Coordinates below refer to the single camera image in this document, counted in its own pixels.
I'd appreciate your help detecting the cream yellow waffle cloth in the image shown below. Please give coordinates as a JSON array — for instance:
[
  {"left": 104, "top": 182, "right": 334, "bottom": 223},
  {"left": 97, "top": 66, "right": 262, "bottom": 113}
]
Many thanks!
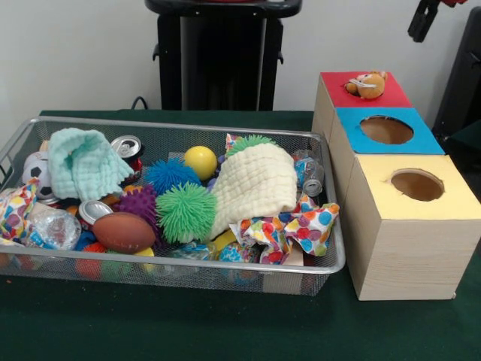
[{"left": 209, "top": 143, "right": 299, "bottom": 240}]

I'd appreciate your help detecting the dark green table cloth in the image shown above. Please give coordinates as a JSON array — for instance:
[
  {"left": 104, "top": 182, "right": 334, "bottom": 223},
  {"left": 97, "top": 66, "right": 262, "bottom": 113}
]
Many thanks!
[{"left": 0, "top": 109, "right": 481, "bottom": 361}]

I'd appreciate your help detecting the brown football toy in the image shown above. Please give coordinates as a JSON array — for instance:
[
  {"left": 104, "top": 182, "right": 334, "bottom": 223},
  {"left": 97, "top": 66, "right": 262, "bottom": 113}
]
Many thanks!
[{"left": 92, "top": 212, "right": 157, "bottom": 254}]

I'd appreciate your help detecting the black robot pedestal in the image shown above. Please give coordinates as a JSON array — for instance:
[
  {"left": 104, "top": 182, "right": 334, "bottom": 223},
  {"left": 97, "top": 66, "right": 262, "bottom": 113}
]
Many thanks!
[{"left": 145, "top": 0, "right": 303, "bottom": 112}]

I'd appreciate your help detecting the small peach animal toy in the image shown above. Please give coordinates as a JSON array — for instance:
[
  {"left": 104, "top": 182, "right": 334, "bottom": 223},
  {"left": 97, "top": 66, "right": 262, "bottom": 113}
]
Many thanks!
[{"left": 346, "top": 71, "right": 389, "bottom": 101}]

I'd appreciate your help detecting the green spiky ball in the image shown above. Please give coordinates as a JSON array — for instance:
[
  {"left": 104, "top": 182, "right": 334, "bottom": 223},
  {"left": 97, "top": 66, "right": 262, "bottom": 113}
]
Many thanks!
[{"left": 227, "top": 135, "right": 277, "bottom": 157}]

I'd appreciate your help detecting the blue fuzzy ball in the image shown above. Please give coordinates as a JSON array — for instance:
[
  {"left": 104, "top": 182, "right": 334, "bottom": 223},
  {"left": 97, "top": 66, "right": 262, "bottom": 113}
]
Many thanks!
[{"left": 143, "top": 157, "right": 201, "bottom": 195}]

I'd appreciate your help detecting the black red drink can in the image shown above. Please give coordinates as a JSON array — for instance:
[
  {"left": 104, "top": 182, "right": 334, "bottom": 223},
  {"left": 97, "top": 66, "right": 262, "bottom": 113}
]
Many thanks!
[{"left": 110, "top": 135, "right": 144, "bottom": 181}]

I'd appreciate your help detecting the large green fuzzy ball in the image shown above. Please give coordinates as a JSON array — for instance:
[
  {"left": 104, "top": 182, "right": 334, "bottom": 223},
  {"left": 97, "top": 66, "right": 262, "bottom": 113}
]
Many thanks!
[{"left": 156, "top": 182, "right": 217, "bottom": 244}]

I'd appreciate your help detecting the mint green waffle cloth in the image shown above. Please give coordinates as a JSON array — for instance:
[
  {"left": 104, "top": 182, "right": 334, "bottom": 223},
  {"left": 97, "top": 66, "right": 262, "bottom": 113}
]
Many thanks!
[{"left": 47, "top": 127, "right": 135, "bottom": 202}]

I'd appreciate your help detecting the small clear plastic bottle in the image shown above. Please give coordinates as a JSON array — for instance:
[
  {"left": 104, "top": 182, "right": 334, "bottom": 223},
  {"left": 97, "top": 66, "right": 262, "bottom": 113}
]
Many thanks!
[{"left": 293, "top": 150, "right": 326, "bottom": 198}]

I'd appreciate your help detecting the black equipment stand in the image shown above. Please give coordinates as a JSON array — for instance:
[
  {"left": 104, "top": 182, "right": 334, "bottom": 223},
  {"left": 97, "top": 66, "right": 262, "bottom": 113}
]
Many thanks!
[{"left": 434, "top": 6, "right": 481, "bottom": 147}]

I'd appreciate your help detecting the wooden box with three holes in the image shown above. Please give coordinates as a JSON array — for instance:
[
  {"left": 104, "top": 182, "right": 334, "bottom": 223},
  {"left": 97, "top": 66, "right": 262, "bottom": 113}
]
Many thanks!
[{"left": 312, "top": 72, "right": 481, "bottom": 302}]

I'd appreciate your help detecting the clear mesh bin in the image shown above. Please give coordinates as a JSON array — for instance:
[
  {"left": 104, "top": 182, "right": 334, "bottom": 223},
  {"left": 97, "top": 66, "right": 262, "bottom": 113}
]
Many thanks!
[{"left": 0, "top": 117, "right": 346, "bottom": 296}]

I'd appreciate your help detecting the yellow tennis ball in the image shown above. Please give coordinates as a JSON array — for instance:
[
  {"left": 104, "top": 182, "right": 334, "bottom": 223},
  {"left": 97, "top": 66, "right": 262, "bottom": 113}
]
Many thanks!
[{"left": 184, "top": 146, "right": 219, "bottom": 181}]

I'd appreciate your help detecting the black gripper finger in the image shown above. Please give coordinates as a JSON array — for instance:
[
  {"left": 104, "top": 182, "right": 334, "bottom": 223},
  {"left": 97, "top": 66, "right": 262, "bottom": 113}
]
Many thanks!
[{"left": 408, "top": 0, "right": 441, "bottom": 43}]

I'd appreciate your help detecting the blue globe ball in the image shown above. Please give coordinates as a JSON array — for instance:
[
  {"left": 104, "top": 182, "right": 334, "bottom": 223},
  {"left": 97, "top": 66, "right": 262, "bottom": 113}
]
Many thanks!
[{"left": 219, "top": 242, "right": 261, "bottom": 284}]

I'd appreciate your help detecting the colourful patchwork fabric toy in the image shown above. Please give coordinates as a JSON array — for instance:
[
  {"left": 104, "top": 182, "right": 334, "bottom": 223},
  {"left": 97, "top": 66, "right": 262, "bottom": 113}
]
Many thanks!
[{"left": 229, "top": 197, "right": 340, "bottom": 265}]

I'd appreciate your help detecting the colourful polka dot fabric toy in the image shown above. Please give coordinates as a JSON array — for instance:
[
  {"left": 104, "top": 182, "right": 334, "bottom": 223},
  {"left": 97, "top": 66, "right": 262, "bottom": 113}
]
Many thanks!
[{"left": 0, "top": 178, "right": 40, "bottom": 241}]

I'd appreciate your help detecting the black white soccer ball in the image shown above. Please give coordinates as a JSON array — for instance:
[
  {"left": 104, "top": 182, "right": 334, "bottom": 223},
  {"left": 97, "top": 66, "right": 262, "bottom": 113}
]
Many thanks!
[{"left": 21, "top": 150, "right": 53, "bottom": 201}]

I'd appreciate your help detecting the purple spiky ball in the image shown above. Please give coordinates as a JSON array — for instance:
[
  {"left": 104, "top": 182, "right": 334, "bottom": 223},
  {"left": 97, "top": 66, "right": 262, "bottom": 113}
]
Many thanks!
[{"left": 114, "top": 184, "right": 159, "bottom": 226}]

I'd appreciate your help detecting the silver drink can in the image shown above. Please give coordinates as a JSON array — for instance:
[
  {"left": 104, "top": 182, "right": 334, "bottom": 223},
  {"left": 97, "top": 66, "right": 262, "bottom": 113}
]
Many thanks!
[{"left": 78, "top": 199, "right": 113, "bottom": 226}]

